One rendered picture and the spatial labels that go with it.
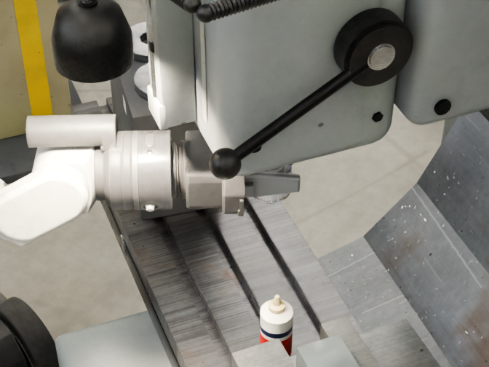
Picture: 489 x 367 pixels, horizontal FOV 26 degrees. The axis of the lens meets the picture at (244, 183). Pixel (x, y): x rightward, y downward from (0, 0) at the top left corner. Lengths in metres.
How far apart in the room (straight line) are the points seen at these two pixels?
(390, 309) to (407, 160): 1.69
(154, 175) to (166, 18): 0.21
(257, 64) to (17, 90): 2.22
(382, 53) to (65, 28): 0.28
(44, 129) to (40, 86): 2.00
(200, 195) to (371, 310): 0.43
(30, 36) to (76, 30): 2.11
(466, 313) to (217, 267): 0.34
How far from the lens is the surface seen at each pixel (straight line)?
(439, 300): 1.47
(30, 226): 1.16
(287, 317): 1.28
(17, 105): 3.17
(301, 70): 0.98
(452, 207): 1.50
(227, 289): 1.43
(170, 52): 1.02
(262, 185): 1.15
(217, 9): 0.79
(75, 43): 0.94
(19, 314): 1.92
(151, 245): 1.49
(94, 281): 2.79
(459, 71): 1.05
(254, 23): 0.93
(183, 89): 1.05
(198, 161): 1.15
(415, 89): 1.05
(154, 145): 1.14
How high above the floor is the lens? 2.00
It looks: 41 degrees down
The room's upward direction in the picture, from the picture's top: straight up
